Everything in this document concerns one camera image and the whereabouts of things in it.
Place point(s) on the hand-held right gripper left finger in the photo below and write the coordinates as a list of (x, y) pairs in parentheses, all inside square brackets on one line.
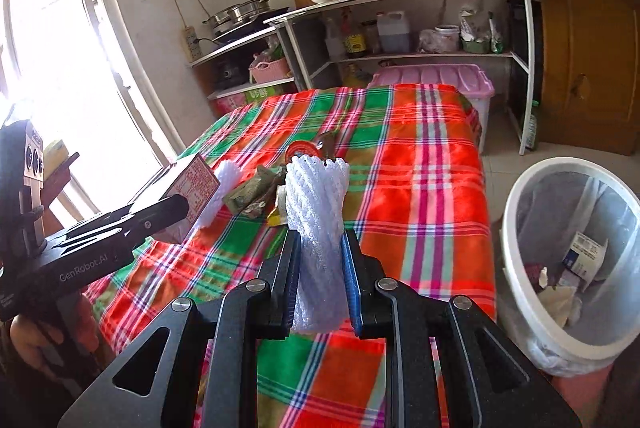
[(282, 288)]

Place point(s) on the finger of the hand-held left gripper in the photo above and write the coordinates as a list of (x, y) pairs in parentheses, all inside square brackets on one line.
[(160, 214)]

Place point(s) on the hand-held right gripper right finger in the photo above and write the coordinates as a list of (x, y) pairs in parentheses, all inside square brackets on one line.
[(352, 288)]

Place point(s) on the pink milk carton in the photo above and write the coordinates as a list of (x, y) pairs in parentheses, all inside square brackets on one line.
[(195, 180)]

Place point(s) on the yellow candy wrapper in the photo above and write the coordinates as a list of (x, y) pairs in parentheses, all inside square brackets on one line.
[(276, 215)]

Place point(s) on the white foam net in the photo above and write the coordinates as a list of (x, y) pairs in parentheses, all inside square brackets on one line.
[(317, 218), (225, 180)]

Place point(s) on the green snack wrapper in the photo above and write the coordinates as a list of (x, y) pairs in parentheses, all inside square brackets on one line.
[(255, 193)]

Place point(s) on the brown snack wrapper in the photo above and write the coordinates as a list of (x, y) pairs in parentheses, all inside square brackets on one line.
[(326, 145)]

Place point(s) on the white waste bin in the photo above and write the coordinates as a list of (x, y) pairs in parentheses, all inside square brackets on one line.
[(510, 218)]

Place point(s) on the purple snack packet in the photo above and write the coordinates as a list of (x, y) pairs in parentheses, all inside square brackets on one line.
[(540, 277)]

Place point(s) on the white paper wrapper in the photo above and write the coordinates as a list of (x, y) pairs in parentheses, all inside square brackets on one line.
[(560, 305)]

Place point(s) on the person's left forearm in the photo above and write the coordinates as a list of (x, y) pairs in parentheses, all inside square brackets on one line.
[(10, 388)]

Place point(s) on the person's left hand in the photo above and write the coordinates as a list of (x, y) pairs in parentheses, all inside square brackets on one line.
[(27, 338)]

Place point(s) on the plaid tablecloth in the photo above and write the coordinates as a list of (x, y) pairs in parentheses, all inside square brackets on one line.
[(425, 208)]

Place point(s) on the yellow sponge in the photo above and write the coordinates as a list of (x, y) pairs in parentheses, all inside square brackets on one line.
[(56, 152)]

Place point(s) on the printed cardboard box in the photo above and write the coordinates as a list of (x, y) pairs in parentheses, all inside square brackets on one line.
[(255, 96)]

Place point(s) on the dark rice cooker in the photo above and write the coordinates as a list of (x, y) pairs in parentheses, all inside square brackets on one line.
[(230, 75)]

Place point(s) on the white power strip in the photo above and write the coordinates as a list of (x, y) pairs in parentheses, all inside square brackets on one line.
[(190, 42)]

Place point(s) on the pink plastic basket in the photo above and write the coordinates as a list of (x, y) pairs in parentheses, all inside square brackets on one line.
[(270, 71)]

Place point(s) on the small metal shelf rack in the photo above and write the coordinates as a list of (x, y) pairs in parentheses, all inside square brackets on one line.
[(230, 47)]

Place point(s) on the black induction cooker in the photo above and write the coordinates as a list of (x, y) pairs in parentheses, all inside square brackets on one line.
[(240, 32)]

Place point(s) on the yellow oil bottle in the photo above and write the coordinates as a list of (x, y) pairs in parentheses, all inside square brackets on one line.
[(354, 76)]

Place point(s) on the pink lid storage box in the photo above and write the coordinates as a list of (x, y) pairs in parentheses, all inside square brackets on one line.
[(430, 77)]

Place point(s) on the steel steamer pot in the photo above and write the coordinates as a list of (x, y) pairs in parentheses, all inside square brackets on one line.
[(250, 8)]

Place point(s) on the green plastic bottle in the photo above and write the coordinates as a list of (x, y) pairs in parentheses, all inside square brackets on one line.
[(532, 127)]

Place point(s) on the clear plastic bottle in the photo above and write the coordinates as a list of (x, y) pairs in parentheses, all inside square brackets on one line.
[(335, 42)]

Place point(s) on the dark bottle yellow label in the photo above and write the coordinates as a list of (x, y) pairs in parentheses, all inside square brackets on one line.
[(355, 40)]

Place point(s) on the dark glass jar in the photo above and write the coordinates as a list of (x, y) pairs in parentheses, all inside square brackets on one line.
[(371, 38)]

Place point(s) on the crumpled clear plastic bag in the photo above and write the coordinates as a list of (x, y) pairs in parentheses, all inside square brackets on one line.
[(426, 42)]

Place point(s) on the white plastic jug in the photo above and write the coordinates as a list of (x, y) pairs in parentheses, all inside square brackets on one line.
[(393, 35)]

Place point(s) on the white plastic tub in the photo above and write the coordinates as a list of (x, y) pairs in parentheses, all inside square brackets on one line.
[(447, 38)]

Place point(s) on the green bowl with bags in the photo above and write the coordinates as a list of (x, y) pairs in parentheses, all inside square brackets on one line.
[(477, 40)]

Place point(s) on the wooden door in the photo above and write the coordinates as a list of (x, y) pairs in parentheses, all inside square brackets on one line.
[(590, 32)]

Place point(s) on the white window frame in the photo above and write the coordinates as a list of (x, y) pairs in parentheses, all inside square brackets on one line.
[(100, 7)]

